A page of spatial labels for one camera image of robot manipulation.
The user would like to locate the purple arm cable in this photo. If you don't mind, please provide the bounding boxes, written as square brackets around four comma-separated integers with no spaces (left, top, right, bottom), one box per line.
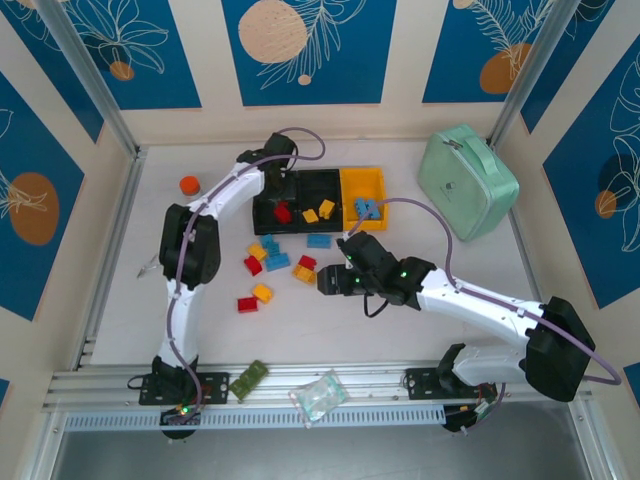
[167,126,327,426]
[347,197,623,435]

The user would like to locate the aluminium frame rail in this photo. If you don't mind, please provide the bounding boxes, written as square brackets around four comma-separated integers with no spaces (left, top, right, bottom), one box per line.
[42,358,594,417]

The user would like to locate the small electronics board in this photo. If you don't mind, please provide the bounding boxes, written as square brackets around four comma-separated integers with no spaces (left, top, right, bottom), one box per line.
[159,404,204,441]
[444,402,494,436]

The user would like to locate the black plastic bin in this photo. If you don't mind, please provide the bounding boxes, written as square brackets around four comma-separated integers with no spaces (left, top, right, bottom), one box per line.
[251,169,301,236]
[295,169,345,236]

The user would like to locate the blue floral wall panel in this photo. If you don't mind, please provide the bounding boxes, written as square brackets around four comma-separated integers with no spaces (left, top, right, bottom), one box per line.
[221,0,399,107]
[519,0,640,135]
[0,72,86,322]
[59,0,204,111]
[422,0,556,105]
[542,47,640,311]
[0,0,105,146]

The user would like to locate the aluminium frame post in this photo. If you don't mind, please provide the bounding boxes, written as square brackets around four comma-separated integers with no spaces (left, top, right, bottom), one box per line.
[35,0,141,159]
[487,0,586,149]

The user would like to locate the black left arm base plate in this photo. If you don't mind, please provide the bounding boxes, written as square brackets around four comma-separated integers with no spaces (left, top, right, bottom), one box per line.
[138,371,231,406]

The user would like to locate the mint green zip bag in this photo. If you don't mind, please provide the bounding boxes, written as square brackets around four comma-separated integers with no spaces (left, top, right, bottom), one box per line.
[417,123,521,244]

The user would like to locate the thin black cable loop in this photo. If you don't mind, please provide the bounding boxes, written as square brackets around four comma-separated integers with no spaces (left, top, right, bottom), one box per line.
[362,292,396,319]

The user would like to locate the metal tongs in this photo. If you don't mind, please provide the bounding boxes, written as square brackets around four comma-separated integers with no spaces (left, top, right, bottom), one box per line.
[137,253,162,279]

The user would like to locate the clear plastic bag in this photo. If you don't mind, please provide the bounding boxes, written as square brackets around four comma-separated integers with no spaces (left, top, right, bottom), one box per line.
[288,368,351,430]

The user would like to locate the green circuit board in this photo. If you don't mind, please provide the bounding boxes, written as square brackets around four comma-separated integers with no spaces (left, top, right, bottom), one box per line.
[228,358,270,401]

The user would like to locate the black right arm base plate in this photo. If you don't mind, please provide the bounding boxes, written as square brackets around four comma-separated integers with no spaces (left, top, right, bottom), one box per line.
[402,367,501,401]

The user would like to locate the white slotted cable duct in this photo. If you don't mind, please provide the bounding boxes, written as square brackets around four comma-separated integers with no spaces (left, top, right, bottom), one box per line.
[63,403,447,432]

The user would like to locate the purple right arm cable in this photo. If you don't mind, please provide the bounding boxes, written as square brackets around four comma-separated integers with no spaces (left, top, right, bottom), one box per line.
[347,197,623,435]

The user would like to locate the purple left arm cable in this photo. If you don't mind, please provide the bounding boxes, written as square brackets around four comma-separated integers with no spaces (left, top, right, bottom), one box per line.
[167,126,327,426]

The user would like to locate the yellow plastic bin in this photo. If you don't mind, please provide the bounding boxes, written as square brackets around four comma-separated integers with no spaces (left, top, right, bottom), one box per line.
[339,167,390,234]

